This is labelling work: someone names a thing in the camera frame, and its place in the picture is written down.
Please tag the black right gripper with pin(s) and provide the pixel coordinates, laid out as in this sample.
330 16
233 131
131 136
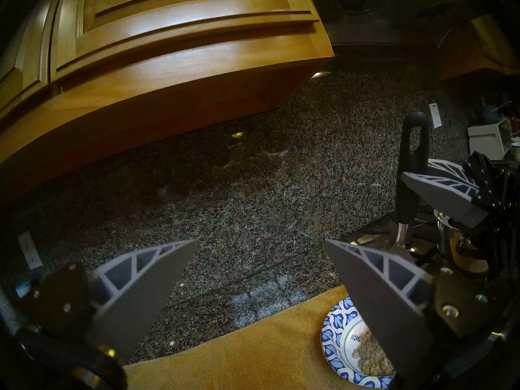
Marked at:
497 206

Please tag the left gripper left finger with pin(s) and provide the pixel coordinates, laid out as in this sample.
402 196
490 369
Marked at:
142 295

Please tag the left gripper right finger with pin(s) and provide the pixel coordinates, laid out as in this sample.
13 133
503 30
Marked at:
373 291

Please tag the blue white paper bowl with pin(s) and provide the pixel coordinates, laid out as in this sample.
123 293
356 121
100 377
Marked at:
337 332

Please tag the scooped oatmeal heap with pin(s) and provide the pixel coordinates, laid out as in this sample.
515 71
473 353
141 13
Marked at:
371 352

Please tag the steel gas cooktop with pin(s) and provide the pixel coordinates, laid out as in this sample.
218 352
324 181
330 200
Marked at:
390 239

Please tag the white toaster oven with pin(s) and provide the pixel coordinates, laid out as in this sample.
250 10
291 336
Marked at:
489 137

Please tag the stainless steel pot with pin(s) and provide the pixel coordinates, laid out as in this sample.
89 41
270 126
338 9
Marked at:
459 247

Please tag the blue white paper cup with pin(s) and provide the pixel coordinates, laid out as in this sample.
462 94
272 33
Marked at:
516 151

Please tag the dark kettle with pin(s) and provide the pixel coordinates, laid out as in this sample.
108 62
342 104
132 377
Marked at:
491 113

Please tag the yellow towel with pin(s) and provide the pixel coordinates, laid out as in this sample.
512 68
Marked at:
252 352

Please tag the wooden corner cabinet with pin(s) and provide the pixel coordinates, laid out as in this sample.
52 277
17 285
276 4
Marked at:
483 48

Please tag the steel range hood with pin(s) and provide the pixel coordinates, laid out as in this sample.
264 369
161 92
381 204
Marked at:
386 15

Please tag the white double wall outlet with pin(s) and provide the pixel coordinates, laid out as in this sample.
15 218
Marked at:
435 115

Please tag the wooden wall cabinets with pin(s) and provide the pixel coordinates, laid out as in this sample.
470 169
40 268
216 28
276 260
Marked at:
162 68

